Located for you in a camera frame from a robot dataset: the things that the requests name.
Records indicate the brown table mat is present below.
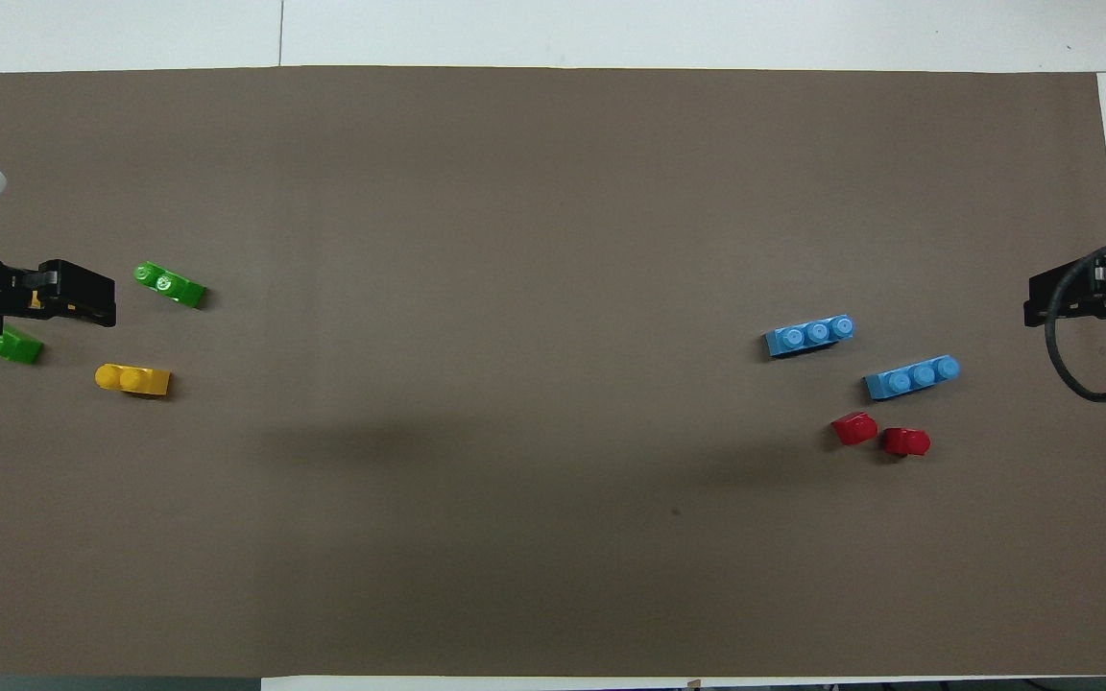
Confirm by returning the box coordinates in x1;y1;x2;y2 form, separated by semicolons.
0;65;1106;678

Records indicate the red small toy block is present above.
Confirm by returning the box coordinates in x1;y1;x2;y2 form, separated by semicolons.
831;412;879;447
882;427;932;458

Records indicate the green two-stud toy block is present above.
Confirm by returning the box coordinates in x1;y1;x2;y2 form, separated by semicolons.
0;325;44;366
132;262;207;310

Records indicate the blue three-stud toy block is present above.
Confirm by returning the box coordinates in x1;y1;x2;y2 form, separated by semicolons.
864;355;962;402
764;314;856;359

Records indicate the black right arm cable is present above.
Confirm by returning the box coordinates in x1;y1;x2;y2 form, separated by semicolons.
1044;239;1106;403

